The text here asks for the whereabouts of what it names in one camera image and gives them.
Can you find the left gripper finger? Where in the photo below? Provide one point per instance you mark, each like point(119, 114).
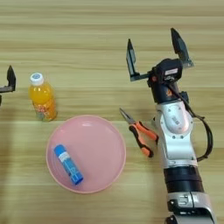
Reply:
point(11, 80)

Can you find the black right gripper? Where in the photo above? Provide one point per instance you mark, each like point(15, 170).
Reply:
point(164, 93)

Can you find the orange juice bottle white cap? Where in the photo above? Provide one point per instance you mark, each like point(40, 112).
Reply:
point(43, 100)

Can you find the blue glue stick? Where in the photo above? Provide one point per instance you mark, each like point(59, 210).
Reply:
point(68, 164)

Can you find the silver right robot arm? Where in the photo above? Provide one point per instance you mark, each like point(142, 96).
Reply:
point(178, 140)

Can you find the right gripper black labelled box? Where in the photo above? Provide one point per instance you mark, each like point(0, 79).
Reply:
point(169, 70)

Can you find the orange black pliers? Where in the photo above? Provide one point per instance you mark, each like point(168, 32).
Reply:
point(143, 137)

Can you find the pink round plate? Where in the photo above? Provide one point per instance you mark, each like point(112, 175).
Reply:
point(96, 151)

